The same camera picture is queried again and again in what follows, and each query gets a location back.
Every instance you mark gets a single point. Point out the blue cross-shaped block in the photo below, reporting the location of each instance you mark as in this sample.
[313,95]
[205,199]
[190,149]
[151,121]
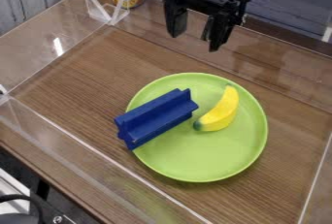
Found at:
[143,123]

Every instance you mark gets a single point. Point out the yellow toy banana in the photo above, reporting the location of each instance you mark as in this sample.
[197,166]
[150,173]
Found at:
[218,118]

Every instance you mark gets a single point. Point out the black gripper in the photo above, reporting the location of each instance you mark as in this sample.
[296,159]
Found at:
[220,22]

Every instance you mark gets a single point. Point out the clear acrylic enclosure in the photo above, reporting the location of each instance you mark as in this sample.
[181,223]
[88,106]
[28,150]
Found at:
[72,66]

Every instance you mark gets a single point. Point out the green round plate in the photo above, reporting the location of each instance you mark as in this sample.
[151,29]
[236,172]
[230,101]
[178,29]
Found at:
[194,156]

